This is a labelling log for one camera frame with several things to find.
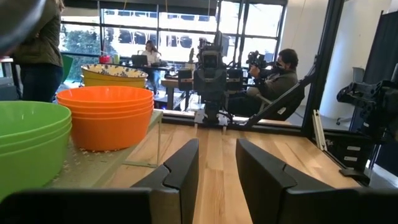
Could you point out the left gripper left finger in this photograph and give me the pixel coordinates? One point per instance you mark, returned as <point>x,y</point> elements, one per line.
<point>93,207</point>

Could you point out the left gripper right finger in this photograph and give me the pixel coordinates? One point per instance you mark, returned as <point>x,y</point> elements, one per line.
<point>280,199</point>

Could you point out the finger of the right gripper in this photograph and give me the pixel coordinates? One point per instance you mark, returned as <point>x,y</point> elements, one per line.
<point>219,88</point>
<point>202,88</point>

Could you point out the blue yellow patterned bowl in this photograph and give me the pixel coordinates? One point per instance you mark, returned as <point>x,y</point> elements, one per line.
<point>113,80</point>
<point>113,85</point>
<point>113,71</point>

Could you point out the orange plastic bowl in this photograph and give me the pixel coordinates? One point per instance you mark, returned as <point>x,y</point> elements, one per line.
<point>105,110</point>
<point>109,133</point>
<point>105,92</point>

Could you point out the green plastic bowl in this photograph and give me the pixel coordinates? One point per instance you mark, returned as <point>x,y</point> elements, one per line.
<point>31,147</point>
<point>28,116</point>
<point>31,171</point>

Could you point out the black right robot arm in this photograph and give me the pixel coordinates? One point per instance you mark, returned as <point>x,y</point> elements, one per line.
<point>212,109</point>

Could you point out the wooden side table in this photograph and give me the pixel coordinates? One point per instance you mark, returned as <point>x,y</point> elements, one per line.
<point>171,84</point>

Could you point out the person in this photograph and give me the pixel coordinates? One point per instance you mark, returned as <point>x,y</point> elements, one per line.
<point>276,84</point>
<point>40,46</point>
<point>151,56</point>

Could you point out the pale green perforated metal shelf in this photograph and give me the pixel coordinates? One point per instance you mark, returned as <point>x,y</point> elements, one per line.
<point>99,165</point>

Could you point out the black laptop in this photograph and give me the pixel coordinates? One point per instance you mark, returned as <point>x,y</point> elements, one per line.
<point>139,60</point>

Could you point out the yellow green cup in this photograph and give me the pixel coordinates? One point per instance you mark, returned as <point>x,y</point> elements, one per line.
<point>116,58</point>

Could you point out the silver aluminium profile pieces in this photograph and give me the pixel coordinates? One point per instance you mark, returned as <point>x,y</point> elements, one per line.
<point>319,130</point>

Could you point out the red container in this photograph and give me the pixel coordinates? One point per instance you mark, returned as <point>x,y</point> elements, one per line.
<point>104,59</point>

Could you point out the black box with white labels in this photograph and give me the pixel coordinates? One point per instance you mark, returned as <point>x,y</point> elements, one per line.
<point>351,152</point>

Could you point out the green chair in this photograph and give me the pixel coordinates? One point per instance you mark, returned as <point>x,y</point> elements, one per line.
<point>66,67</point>

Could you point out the dark partition panel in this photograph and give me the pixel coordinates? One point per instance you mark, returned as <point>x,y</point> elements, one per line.
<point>385,46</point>

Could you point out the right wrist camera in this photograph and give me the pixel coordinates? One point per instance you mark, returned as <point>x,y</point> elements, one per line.
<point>210,59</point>

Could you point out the black video camera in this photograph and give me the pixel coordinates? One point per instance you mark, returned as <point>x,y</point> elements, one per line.
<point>255,59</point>

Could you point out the black window frame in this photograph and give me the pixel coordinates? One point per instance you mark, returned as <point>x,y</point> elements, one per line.
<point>130,29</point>

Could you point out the black machine mount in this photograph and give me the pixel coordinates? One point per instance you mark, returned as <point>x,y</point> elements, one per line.
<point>373,99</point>

